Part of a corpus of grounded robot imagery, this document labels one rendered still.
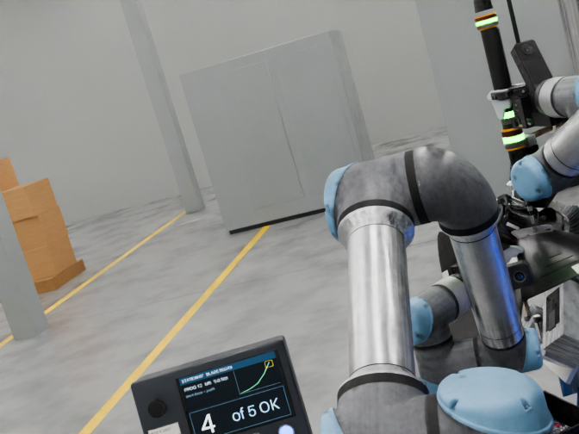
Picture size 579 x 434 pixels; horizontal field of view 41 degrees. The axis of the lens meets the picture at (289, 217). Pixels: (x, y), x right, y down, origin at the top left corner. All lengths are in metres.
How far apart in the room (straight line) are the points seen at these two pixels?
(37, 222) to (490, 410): 8.73
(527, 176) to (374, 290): 0.40
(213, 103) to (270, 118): 0.68
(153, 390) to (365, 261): 0.43
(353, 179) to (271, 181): 7.83
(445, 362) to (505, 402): 0.56
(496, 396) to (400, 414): 0.11
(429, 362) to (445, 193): 0.39
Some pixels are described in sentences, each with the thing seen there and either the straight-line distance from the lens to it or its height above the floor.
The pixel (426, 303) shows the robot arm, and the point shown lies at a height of 1.21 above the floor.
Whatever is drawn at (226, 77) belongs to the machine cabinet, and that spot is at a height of 1.78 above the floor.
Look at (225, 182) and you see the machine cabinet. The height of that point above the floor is 0.62.
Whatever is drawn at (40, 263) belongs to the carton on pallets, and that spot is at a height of 0.33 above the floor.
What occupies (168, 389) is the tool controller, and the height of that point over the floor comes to 1.23.
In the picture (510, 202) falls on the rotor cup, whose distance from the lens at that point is 1.79.
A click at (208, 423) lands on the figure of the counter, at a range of 1.31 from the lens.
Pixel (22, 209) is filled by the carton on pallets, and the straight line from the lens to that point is 9.45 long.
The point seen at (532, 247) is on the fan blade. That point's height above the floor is 1.19.
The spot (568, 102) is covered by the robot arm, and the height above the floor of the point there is 1.48.
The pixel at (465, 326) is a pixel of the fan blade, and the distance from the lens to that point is 1.81.
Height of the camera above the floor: 1.67
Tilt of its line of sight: 10 degrees down
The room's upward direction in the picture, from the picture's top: 16 degrees counter-clockwise
